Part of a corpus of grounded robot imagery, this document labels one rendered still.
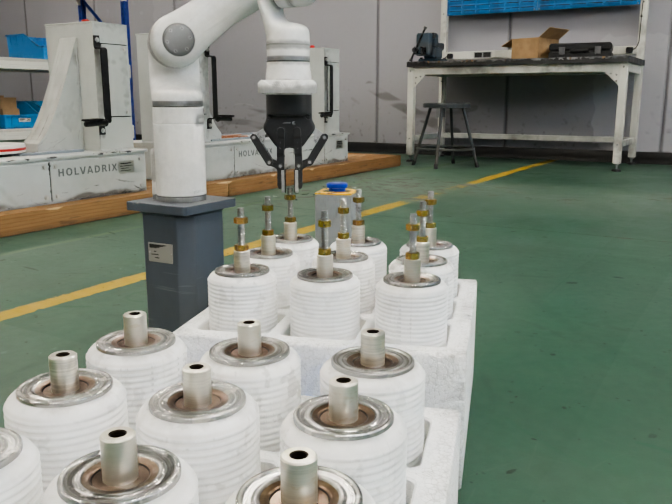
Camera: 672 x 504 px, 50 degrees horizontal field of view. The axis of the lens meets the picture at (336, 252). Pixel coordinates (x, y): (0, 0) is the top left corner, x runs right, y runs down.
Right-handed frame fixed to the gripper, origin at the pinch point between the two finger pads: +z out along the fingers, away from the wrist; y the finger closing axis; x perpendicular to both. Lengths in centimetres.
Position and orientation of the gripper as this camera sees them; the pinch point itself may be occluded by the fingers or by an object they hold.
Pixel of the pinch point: (290, 180)
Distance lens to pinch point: 121.4
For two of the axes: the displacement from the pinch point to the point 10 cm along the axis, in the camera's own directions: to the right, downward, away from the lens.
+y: -10.0, 0.1, -0.2
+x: 0.3, 2.1, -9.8
